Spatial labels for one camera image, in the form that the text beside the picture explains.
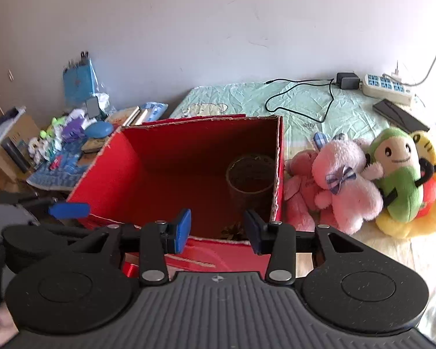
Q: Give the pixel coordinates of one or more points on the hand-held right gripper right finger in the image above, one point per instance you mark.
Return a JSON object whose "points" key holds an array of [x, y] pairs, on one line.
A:
{"points": [[252, 231]]}

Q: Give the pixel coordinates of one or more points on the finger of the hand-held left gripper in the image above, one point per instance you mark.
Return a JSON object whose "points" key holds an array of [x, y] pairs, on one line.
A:
{"points": [[69, 210]]}

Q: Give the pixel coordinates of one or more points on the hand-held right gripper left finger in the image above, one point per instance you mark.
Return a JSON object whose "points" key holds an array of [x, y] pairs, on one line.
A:
{"points": [[180, 231]]}

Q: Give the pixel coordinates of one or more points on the red cardboard box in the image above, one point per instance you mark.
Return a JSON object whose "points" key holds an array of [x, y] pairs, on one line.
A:
{"points": [[112, 185]]}

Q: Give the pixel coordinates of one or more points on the person's left hand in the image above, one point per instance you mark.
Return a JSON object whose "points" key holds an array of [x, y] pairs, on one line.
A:
{"points": [[2, 330]]}

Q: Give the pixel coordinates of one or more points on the blue checked cloth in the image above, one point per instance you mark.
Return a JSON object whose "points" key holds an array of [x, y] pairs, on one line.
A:
{"points": [[58, 180]]}

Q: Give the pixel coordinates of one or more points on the dark pink plush toy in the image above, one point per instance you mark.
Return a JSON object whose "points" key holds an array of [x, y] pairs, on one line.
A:
{"points": [[301, 187]]}

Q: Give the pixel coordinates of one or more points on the white artificial flowers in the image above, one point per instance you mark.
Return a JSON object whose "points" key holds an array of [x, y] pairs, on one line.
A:
{"points": [[38, 149]]}

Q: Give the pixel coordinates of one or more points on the purple toy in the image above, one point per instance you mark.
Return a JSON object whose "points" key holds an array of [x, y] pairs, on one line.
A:
{"points": [[72, 131]]}

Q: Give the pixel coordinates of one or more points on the blue round lid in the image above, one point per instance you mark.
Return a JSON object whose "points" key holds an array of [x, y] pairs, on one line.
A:
{"points": [[99, 129]]}

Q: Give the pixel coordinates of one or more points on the green toy figure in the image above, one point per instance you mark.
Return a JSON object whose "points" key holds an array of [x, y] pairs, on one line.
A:
{"points": [[56, 123]]}

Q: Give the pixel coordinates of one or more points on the brown cardboard box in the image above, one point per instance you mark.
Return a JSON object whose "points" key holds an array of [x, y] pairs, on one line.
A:
{"points": [[21, 131]]}

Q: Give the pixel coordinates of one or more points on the light pink plush rabbit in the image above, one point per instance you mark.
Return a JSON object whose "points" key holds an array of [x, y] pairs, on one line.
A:
{"points": [[348, 196]]}

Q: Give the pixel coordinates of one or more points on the small black framed mirror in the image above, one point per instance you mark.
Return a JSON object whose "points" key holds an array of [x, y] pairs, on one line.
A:
{"points": [[92, 107]]}

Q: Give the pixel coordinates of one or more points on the thick white edged book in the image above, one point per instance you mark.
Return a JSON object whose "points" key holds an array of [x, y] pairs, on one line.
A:
{"points": [[141, 116]]}

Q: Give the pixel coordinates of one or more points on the blue wipes packet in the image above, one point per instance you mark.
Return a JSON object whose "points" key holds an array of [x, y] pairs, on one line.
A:
{"points": [[155, 111]]}

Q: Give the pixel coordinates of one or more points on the blue paper bag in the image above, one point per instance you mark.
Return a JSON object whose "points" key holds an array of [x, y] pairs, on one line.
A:
{"points": [[78, 80]]}

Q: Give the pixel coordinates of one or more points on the pale green bed sheet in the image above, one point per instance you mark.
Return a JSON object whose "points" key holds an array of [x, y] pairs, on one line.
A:
{"points": [[239, 98]]}

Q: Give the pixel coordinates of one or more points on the green peanut plush toy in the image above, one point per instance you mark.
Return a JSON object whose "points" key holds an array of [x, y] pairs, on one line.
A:
{"points": [[399, 185]]}

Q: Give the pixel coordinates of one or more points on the black charger adapter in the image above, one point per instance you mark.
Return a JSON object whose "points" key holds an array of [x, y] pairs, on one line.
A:
{"points": [[348, 81]]}

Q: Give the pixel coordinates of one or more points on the yellow plush toy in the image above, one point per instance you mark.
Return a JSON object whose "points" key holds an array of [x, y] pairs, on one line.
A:
{"points": [[434, 212]]}

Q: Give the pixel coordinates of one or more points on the black flat case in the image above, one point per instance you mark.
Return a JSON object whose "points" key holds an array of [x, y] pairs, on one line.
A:
{"points": [[398, 113]]}

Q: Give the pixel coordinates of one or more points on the white power strip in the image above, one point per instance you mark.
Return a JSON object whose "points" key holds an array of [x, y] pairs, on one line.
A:
{"points": [[385, 89]]}

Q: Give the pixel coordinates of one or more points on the white plug adapter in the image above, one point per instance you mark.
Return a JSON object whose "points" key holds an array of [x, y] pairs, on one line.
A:
{"points": [[394, 74]]}

